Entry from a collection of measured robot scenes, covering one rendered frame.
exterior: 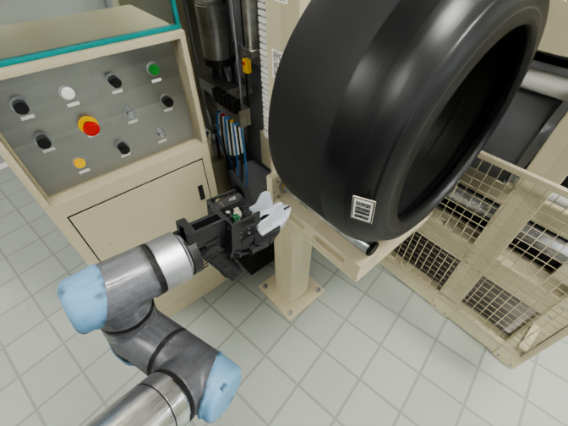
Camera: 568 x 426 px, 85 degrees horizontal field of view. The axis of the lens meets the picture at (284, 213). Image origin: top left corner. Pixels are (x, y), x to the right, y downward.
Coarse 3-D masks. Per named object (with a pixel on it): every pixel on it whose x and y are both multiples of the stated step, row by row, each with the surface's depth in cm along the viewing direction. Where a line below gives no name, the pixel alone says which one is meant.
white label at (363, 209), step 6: (354, 198) 53; (360, 198) 52; (354, 204) 54; (360, 204) 53; (366, 204) 52; (372, 204) 52; (354, 210) 55; (360, 210) 54; (366, 210) 54; (372, 210) 53; (354, 216) 56; (360, 216) 56; (366, 216) 55; (372, 216) 54
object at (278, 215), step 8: (272, 208) 51; (280, 208) 52; (288, 208) 57; (272, 216) 52; (280, 216) 54; (288, 216) 56; (264, 224) 52; (272, 224) 53; (280, 224) 54; (264, 232) 52
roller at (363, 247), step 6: (282, 186) 96; (288, 192) 95; (294, 198) 94; (312, 210) 90; (318, 216) 89; (336, 228) 84; (342, 234) 83; (348, 240) 83; (354, 240) 81; (360, 246) 80; (366, 246) 79; (372, 246) 78; (378, 246) 80; (366, 252) 79; (372, 252) 80
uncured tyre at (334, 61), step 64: (320, 0) 51; (384, 0) 45; (448, 0) 41; (512, 0) 43; (320, 64) 49; (384, 64) 43; (448, 64) 42; (512, 64) 71; (320, 128) 51; (384, 128) 45; (448, 128) 90; (320, 192) 58; (384, 192) 52; (448, 192) 80
